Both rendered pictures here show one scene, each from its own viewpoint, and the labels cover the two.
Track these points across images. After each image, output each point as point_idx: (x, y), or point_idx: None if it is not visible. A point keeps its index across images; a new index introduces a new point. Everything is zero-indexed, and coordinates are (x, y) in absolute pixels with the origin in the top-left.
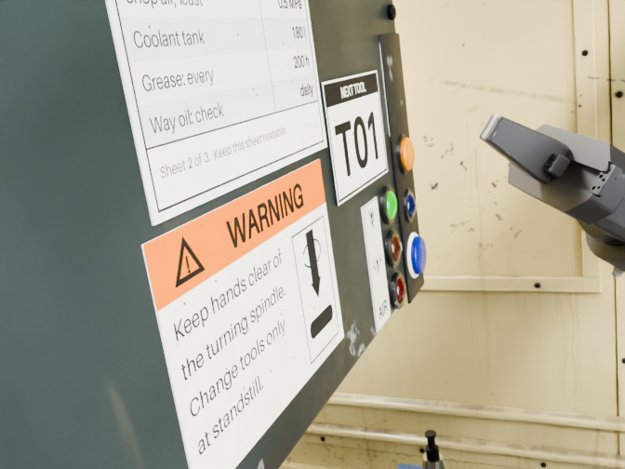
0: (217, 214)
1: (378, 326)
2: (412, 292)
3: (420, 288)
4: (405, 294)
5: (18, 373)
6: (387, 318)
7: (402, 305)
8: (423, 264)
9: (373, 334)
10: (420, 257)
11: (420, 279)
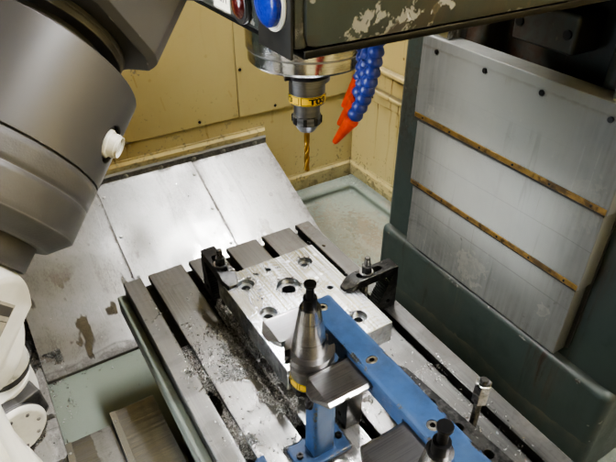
0: None
1: (215, 2)
2: (264, 38)
3: (281, 55)
4: (233, 8)
5: None
6: (225, 10)
7: (238, 21)
8: (261, 15)
9: (213, 2)
10: (257, 0)
11: (283, 46)
